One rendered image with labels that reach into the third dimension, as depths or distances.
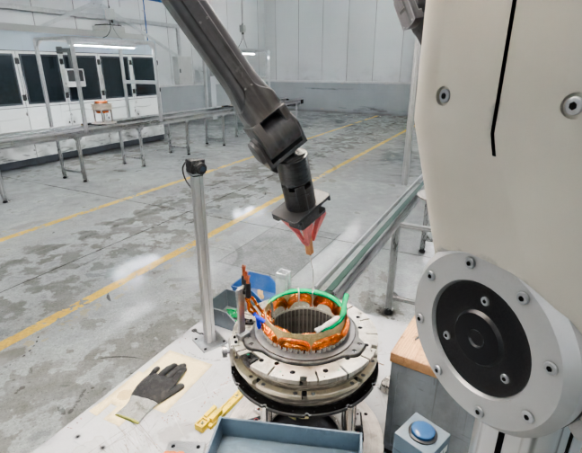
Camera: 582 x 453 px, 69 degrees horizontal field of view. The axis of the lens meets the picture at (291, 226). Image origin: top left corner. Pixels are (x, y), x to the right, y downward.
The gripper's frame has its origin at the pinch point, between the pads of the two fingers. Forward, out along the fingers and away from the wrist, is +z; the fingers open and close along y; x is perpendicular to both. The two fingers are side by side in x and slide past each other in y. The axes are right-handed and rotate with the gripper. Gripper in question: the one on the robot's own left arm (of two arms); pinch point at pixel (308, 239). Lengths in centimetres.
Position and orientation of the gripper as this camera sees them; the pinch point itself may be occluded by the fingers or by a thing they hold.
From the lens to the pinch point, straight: 84.4
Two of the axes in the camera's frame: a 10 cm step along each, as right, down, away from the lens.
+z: 1.8, 7.6, 6.2
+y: -6.6, 5.6, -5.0
